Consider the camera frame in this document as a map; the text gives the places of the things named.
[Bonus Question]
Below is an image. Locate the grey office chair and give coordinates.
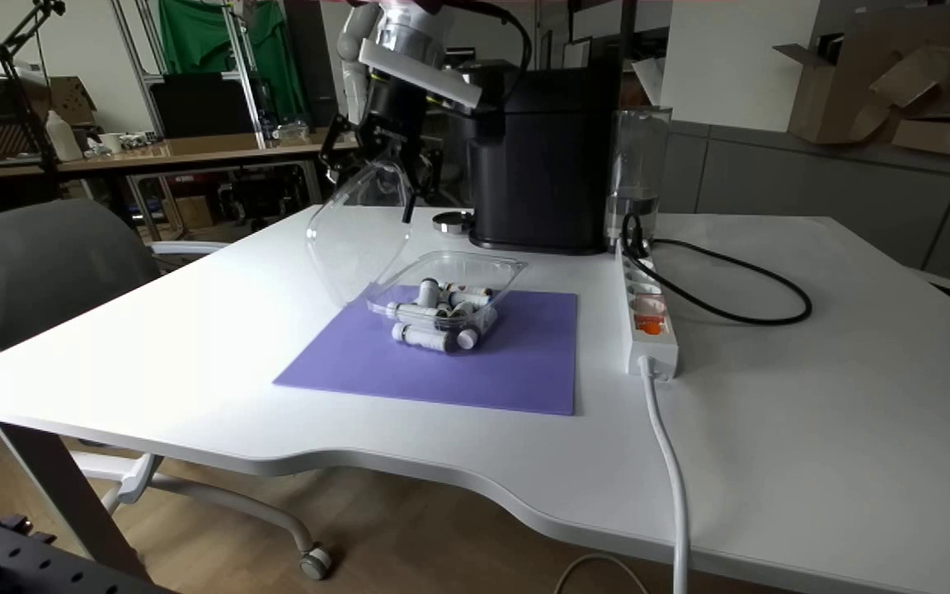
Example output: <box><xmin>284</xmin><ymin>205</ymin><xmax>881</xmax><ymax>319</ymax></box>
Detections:
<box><xmin>0</xmin><ymin>196</ymin><xmax>335</xmax><ymax>583</ymax></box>

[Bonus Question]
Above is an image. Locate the grey table leg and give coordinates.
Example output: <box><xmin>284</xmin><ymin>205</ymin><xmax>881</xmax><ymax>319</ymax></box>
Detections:
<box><xmin>0</xmin><ymin>418</ymin><xmax>162</xmax><ymax>589</ymax></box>

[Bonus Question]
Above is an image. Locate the clear plastic lid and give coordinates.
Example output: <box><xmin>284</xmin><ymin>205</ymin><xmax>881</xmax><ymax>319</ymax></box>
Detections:
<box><xmin>301</xmin><ymin>163</ymin><xmax>418</xmax><ymax>308</ymax></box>

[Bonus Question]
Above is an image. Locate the green cloth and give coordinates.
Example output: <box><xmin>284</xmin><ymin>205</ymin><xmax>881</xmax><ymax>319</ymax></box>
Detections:
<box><xmin>157</xmin><ymin>0</ymin><xmax>309</xmax><ymax>127</ymax></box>

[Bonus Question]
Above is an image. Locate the thick white power cable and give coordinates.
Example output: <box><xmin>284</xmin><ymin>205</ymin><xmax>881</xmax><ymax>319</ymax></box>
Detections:
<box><xmin>639</xmin><ymin>362</ymin><xmax>695</xmax><ymax>594</ymax></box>

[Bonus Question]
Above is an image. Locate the black power cable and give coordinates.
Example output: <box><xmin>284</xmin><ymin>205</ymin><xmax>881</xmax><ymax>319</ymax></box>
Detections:
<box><xmin>621</xmin><ymin>205</ymin><xmax>816</xmax><ymax>331</ymax></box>

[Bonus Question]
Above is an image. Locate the round silver black disc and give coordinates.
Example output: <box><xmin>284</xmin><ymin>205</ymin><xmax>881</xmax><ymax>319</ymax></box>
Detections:
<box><xmin>432</xmin><ymin>210</ymin><xmax>474</xmax><ymax>238</ymax></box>

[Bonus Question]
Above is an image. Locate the black perforated breadboard plate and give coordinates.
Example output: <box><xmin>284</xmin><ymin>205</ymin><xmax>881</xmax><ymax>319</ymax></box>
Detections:
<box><xmin>0</xmin><ymin>504</ymin><xmax>162</xmax><ymax>594</ymax></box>

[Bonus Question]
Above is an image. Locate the grey wrist camera bar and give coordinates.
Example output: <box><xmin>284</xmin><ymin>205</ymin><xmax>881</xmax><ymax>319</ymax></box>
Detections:
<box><xmin>365</xmin><ymin>40</ymin><xmax>488</xmax><ymax>117</ymax></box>

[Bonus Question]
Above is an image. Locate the purple rectangular mat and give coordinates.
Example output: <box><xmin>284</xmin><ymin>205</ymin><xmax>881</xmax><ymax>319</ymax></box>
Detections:
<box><xmin>271</xmin><ymin>284</ymin><xmax>584</xmax><ymax>418</ymax></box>

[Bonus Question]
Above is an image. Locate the clear plastic bowl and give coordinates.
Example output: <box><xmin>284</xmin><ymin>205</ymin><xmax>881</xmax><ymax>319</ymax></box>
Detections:
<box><xmin>358</xmin><ymin>248</ymin><xmax>531</xmax><ymax>336</ymax></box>

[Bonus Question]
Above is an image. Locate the white power strip orange switch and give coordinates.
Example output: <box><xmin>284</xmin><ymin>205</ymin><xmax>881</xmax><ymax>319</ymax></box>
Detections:
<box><xmin>612</xmin><ymin>246</ymin><xmax>683</xmax><ymax>379</ymax></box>

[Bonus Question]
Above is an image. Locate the wooden background desk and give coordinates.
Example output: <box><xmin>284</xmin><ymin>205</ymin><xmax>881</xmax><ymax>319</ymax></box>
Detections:
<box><xmin>0</xmin><ymin>129</ymin><xmax>364</xmax><ymax>242</ymax></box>

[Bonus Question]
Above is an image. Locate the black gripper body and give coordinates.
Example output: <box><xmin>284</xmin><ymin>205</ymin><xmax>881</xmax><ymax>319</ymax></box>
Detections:
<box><xmin>358</xmin><ymin>76</ymin><xmax>442</xmax><ymax>171</ymax></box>

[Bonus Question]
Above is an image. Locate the brown cardboard box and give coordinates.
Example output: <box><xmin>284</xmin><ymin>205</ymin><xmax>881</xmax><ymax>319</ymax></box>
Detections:
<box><xmin>773</xmin><ymin>0</ymin><xmax>950</xmax><ymax>166</ymax></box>

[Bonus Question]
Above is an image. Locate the grey cabinet counter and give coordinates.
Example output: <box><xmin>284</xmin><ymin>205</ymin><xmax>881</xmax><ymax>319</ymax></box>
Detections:
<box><xmin>650</xmin><ymin>117</ymin><xmax>950</xmax><ymax>295</ymax></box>

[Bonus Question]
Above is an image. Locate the black coffee machine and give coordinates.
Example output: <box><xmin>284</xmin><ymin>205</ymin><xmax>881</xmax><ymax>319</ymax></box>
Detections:
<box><xmin>464</xmin><ymin>57</ymin><xmax>626</xmax><ymax>257</ymax></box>

